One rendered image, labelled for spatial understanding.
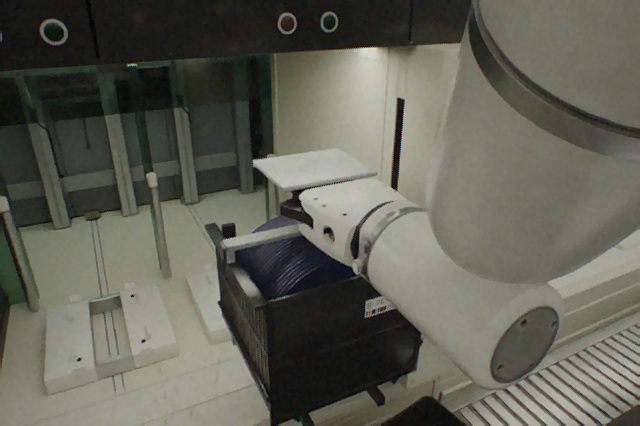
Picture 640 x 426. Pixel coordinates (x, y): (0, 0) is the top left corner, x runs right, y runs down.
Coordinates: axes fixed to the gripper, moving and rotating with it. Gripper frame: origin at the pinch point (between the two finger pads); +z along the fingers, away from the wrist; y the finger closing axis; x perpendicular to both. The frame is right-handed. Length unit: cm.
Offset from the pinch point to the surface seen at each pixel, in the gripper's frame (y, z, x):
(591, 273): 75, 6, -37
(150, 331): -20.2, 26.2, -35.0
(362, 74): 15.0, 14.6, 9.8
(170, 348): -17.7, 21.3, -36.0
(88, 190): -27, 91, -31
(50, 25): -24.9, 1.1, 18.5
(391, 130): 14.9, 5.9, 3.4
